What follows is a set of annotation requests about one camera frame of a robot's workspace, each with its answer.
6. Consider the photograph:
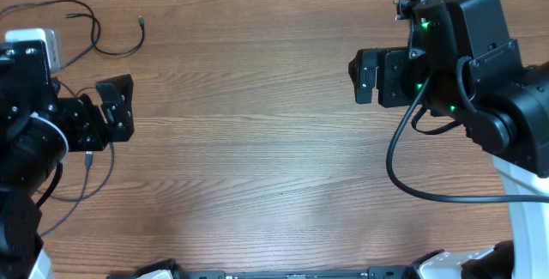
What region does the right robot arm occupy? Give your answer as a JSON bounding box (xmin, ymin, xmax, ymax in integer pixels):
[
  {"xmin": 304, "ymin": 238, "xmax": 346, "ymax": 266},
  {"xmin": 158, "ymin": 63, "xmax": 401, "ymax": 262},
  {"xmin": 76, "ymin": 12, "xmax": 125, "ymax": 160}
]
[{"xmin": 348, "ymin": 0, "xmax": 548, "ymax": 278}]

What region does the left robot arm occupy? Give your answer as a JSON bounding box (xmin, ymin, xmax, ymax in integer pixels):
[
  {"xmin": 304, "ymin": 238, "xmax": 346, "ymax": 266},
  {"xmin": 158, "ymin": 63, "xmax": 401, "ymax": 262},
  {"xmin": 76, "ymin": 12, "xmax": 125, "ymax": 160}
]
[{"xmin": 1, "ymin": 39, "xmax": 135, "ymax": 278}]

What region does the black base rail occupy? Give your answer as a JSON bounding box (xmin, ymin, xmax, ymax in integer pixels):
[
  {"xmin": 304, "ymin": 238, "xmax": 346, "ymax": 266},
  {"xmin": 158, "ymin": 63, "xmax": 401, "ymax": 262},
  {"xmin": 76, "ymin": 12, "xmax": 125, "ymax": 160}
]
[{"xmin": 106, "ymin": 265, "xmax": 478, "ymax": 279}]

